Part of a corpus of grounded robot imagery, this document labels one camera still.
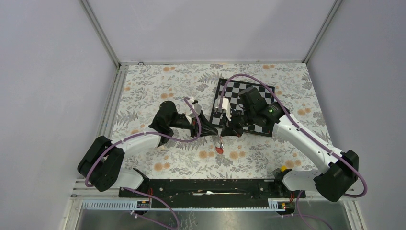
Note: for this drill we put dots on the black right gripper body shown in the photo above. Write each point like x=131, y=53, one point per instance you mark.
x=242, y=118

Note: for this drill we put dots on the white slotted cable duct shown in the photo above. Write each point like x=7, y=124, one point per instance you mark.
x=182, y=205

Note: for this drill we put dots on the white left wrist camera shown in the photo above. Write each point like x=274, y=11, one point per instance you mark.
x=194, y=110

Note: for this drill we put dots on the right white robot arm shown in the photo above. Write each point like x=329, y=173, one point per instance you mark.
x=336, y=171

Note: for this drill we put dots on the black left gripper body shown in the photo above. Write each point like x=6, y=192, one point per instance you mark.
x=182, y=122

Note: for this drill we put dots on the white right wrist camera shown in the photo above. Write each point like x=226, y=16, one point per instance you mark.
x=222, y=106

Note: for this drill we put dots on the aluminium frame rail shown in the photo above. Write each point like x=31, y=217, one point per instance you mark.
x=117, y=78

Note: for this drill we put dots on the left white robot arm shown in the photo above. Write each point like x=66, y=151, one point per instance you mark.
x=102, y=164

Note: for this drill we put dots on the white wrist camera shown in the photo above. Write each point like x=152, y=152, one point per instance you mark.
x=222, y=106
x=194, y=110

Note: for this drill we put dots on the metal keyring holder red handle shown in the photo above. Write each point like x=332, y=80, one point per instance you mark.
x=218, y=143

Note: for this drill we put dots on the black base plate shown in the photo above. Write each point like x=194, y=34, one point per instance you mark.
x=217, y=189

